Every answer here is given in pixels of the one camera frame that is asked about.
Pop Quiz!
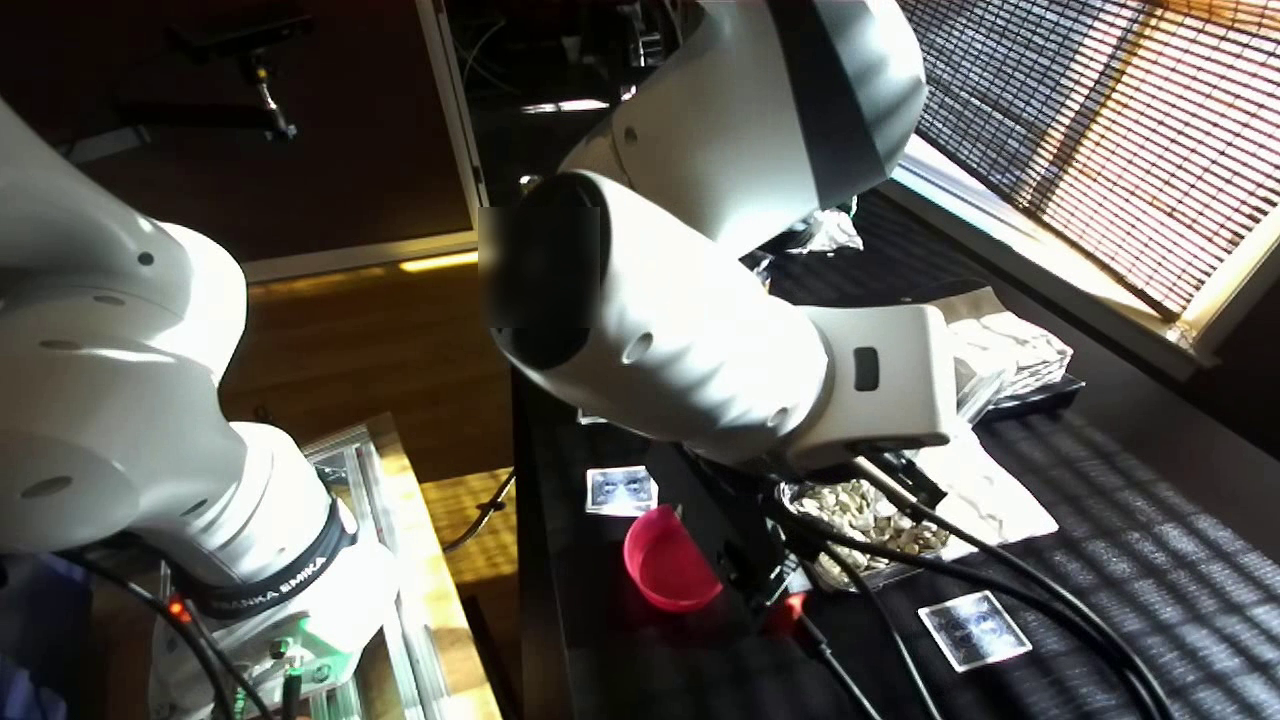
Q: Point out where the white square box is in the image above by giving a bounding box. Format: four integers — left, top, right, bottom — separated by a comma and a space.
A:
932, 286, 1080, 417

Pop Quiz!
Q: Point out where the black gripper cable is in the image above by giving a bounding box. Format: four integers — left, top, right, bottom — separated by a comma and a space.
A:
662, 451, 1185, 720

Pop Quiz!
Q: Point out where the black floor cable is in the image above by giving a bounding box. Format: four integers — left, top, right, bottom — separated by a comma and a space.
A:
445, 464, 525, 562

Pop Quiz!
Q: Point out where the black and white photo card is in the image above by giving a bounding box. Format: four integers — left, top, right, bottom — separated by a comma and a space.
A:
915, 587, 1041, 676

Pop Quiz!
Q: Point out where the pink plastic bowl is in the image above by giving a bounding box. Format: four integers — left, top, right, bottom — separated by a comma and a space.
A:
620, 499, 731, 619

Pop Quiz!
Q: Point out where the white face-up playing card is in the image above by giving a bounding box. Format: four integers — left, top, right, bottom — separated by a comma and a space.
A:
579, 460, 662, 524

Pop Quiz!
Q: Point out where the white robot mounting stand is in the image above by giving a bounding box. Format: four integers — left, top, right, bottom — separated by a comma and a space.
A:
134, 414, 504, 720

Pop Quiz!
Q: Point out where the crumpled foil snack bag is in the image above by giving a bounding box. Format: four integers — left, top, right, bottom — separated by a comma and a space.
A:
784, 205, 873, 266

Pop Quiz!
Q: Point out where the black tray under napkins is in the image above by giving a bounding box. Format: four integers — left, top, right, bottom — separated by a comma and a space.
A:
982, 377, 1093, 426

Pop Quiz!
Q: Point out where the clear plastic seed container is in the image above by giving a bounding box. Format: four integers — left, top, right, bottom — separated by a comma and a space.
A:
776, 472, 959, 593

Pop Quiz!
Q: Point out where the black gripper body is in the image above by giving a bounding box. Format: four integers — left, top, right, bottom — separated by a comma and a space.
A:
685, 458, 814, 625

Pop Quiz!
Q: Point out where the narrow wooden window blind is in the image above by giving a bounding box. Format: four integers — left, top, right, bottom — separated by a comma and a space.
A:
887, 0, 1280, 330

